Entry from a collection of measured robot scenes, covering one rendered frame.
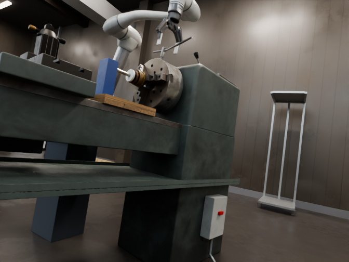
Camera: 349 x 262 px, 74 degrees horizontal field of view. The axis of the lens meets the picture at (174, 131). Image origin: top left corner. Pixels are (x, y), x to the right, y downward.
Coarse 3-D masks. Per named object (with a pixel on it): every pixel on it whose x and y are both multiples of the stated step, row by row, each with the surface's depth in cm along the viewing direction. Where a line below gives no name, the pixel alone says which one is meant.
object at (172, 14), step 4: (172, 12) 136; (168, 16) 137; (172, 16) 135; (176, 16) 136; (168, 20) 136; (172, 20) 137; (176, 20) 137; (168, 24) 137; (176, 24) 140; (168, 28) 138; (172, 28) 138
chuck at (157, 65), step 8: (144, 64) 144; (152, 64) 139; (160, 64) 134; (168, 64) 133; (152, 72) 138; (160, 72) 133; (168, 72) 129; (176, 72) 135; (176, 80) 132; (152, 88) 146; (160, 88) 131; (168, 88) 128; (176, 88) 133; (136, 96) 145; (152, 96) 135; (160, 96) 131; (168, 96) 131; (176, 96) 135; (144, 104) 139; (152, 104) 134; (160, 104) 133; (168, 104) 136
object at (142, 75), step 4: (136, 72) 126; (140, 72) 128; (136, 76) 125; (140, 76) 127; (144, 76) 129; (132, 80) 126; (136, 80) 126; (140, 80) 128; (144, 80) 129; (132, 84) 130; (136, 84) 129; (140, 84) 130; (144, 84) 132
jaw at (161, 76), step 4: (148, 76) 129; (152, 76) 129; (156, 76) 129; (160, 76) 127; (164, 76) 128; (168, 76) 129; (148, 80) 129; (152, 80) 128; (156, 80) 129; (160, 80) 128; (164, 80) 128; (168, 80) 128; (152, 84) 134; (156, 84) 134
